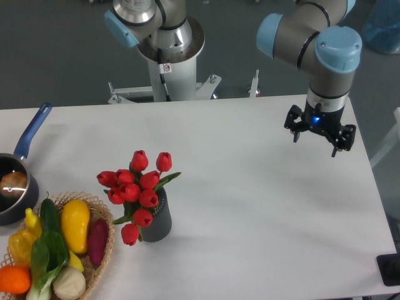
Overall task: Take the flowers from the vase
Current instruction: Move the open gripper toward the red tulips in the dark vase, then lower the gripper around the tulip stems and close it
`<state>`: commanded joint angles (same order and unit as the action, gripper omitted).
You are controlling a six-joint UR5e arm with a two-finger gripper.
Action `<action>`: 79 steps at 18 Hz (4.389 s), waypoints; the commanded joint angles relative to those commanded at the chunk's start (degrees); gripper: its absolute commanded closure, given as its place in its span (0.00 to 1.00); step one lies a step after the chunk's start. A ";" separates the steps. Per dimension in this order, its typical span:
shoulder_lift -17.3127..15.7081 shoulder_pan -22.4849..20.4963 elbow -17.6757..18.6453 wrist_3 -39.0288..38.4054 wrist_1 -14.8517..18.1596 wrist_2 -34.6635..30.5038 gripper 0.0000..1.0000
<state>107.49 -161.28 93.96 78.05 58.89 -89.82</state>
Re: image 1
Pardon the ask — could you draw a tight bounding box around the purple sweet potato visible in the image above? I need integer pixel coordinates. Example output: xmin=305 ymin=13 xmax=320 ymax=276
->
xmin=87 ymin=218 xmax=109 ymax=267

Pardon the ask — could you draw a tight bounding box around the small yellow pepper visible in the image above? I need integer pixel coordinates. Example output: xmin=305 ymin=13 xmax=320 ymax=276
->
xmin=24 ymin=208 xmax=42 ymax=238

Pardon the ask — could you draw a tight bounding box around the blue handled saucepan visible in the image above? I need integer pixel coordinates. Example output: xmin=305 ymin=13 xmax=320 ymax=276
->
xmin=1 ymin=102 xmax=53 ymax=226

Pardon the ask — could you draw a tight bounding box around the yellow bell pepper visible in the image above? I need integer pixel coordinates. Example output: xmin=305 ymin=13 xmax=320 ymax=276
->
xmin=8 ymin=229 xmax=38 ymax=268

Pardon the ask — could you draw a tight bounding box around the yellow squash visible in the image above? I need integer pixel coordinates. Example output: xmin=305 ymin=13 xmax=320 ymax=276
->
xmin=61 ymin=199 xmax=90 ymax=254

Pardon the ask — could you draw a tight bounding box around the green cucumber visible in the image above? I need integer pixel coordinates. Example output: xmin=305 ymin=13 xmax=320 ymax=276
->
xmin=39 ymin=197 xmax=65 ymax=242

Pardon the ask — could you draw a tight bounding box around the yellow banana piece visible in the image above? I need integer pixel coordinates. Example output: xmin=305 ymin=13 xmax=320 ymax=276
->
xmin=67 ymin=250 xmax=84 ymax=273

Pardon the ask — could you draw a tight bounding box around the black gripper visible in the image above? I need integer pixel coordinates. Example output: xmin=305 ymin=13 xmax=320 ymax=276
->
xmin=284 ymin=100 xmax=356 ymax=158

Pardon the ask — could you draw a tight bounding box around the green bok choy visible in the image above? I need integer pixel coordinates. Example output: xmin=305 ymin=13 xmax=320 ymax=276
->
xmin=26 ymin=230 xmax=71 ymax=300

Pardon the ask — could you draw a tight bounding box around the beige garlic bulb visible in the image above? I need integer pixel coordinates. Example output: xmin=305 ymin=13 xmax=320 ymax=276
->
xmin=53 ymin=267 xmax=86 ymax=300

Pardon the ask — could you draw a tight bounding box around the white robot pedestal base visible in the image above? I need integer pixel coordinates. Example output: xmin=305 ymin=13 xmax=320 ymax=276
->
xmin=107 ymin=57 xmax=263 ymax=105

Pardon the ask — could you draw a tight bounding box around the red tulip bouquet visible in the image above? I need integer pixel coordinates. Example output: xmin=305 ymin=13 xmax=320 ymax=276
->
xmin=96 ymin=150 xmax=181 ymax=246

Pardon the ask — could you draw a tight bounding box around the dark grey ribbed vase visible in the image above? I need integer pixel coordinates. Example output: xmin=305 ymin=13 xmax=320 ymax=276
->
xmin=142 ymin=187 xmax=173 ymax=243

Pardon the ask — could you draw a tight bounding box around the woven wicker basket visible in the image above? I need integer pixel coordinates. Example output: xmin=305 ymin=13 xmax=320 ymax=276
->
xmin=0 ymin=191 xmax=116 ymax=300

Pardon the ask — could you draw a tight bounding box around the black device at table edge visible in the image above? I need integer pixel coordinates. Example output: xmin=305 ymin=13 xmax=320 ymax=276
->
xmin=376 ymin=253 xmax=399 ymax=286

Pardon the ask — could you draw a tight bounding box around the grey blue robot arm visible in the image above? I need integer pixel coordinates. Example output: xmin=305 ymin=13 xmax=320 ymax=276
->
xmin=104 ymin=1 xmax=362 ymax=152

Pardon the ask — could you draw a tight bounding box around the blue bin in background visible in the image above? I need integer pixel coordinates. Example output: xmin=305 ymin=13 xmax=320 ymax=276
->
xmin=362 ymin=14 xmax=399 ymax=54

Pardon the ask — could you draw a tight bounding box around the orange fruit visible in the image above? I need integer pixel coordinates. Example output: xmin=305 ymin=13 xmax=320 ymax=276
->
xmin=1 ymin=265 xmax=31 ymax=294

